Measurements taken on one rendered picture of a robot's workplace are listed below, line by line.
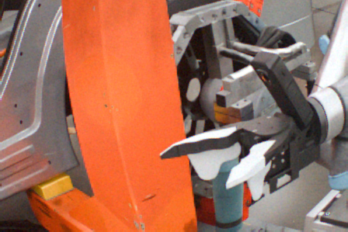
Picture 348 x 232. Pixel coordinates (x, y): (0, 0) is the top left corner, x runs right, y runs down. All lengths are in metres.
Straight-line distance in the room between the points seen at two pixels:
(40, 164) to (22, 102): 0.20
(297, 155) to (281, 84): 0.10
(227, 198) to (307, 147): 1.01
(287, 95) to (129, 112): 0.54
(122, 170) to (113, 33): 0.26
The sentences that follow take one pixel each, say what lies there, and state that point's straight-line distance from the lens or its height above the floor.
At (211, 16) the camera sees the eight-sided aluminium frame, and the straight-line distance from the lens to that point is 1.81.
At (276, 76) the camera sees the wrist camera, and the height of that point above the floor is 1.31.
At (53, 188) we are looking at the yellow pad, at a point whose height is 0.71.
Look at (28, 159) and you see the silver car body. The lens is 1.77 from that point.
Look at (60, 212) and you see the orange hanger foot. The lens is 1.78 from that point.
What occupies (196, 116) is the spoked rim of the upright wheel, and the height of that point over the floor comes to 0.79.
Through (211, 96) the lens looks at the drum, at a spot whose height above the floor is 0.88.
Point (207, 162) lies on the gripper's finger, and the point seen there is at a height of 1.20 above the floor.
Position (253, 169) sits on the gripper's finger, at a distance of 0.71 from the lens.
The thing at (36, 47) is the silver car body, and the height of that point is 1.14.
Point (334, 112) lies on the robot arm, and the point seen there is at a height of 1.23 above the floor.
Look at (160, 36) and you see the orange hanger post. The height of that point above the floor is 1.21.
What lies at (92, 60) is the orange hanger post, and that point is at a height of 1.20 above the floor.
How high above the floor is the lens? 1.58
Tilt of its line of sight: 22 degrees down
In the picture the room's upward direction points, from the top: 8 degrees counter-clockwise
